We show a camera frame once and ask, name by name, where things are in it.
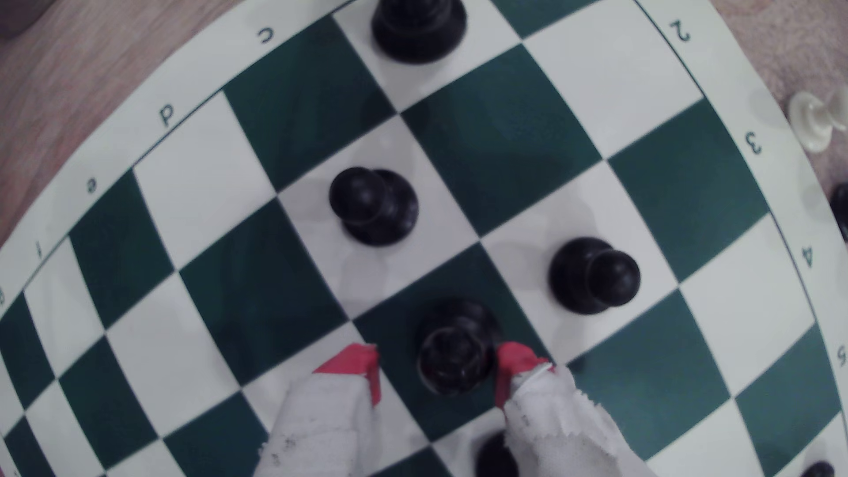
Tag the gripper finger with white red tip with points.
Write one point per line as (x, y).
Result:
(324, 424)
(556, 430)

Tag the black queen chess piece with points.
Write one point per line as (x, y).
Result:
(457, 351)

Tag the black bishop chess piece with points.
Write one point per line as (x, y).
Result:
(493, 460)

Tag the green white chess board mat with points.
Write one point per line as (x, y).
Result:
(503, 132)

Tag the black king chess piece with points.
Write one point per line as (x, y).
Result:
(417, 33)

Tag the white pawn chess piece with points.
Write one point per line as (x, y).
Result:
(811, 119)

